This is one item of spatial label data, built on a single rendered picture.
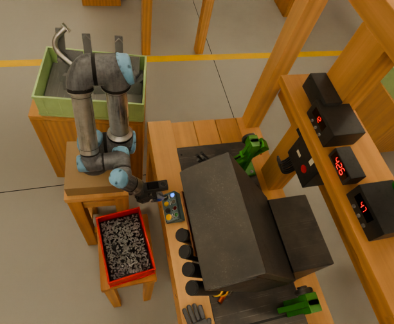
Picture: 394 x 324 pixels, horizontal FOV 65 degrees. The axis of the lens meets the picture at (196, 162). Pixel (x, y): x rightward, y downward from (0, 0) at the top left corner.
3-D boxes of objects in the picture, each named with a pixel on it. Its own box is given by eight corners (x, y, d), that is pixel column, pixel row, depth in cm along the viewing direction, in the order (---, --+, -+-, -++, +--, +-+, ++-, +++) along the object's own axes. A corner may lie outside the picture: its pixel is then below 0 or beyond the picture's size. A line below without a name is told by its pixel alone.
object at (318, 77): (316, 116, 114) (326, 103, 108) (301, 86, 121) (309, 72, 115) (333, 114, 116) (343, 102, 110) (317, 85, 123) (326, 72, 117)
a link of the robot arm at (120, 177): (121, 162, 127) (123, 181, 123) (137, 171, 137) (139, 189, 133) (106, 170, 130) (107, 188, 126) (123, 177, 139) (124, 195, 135)
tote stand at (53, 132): (56, 177, 251) (27, 115, 184) (67, 125, 277) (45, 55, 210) (142, 180, 262) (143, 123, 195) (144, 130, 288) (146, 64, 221)
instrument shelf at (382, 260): (384, 317, 87) (394, 316, 84) (276, 81, 129) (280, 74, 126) (452, 298, 93) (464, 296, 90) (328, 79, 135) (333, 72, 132)
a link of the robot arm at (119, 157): (102, 145, 133) (103, 168, 128) (129, 143, 136) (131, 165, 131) (104, 155, 140) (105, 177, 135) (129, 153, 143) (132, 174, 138)
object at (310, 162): (301, 188, 122) (319, 170, 110) (286, 152, 130) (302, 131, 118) (328, 184, 125) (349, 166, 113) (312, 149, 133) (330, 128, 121)
